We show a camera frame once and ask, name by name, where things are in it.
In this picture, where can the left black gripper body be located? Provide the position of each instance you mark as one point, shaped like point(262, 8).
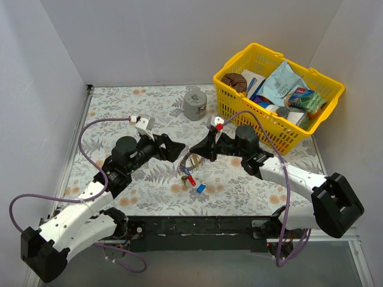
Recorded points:
point(161, 146)

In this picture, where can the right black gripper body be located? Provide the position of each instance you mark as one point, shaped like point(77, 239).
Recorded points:
point(214, 146)

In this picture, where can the silver keyring with keys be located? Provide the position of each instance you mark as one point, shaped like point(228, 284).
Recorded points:
point(189, 163)

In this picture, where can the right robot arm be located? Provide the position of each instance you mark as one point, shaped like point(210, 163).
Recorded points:
point(334, 207)

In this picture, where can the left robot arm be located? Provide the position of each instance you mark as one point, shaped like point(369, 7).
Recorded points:
point(48, 249)

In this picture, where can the floral table mat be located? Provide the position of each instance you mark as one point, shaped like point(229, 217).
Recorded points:
point(157, 188)

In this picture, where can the blue key tag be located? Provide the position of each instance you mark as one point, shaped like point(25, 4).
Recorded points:
point(200, 188)

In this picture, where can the grey lid can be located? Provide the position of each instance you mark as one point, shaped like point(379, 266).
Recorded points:
point(283, 112)

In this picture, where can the grey toilet paper roll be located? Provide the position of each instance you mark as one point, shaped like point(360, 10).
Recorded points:
point(194, 105)

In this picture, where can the brown round item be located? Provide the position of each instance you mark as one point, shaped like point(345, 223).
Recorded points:
point(235, 81)

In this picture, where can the white box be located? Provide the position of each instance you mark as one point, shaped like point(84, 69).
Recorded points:
point(254, 82)

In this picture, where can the light blue chips bag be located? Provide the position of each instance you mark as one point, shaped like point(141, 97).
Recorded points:
point(280, 83)

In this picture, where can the orange fruit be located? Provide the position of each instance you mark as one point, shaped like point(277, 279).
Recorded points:
point(314, 115)

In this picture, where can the green sponge pack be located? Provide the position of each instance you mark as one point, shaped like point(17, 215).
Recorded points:
point(305, 99)

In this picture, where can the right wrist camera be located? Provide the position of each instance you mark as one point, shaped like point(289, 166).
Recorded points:
point(215, 125)

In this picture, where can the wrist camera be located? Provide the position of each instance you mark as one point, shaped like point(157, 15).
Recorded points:
point(144, 126)
point(215, 125)

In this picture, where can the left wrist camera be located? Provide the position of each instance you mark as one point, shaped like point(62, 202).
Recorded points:
point(144, 126)

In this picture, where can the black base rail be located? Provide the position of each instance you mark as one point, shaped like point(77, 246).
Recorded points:
point(199, 233)

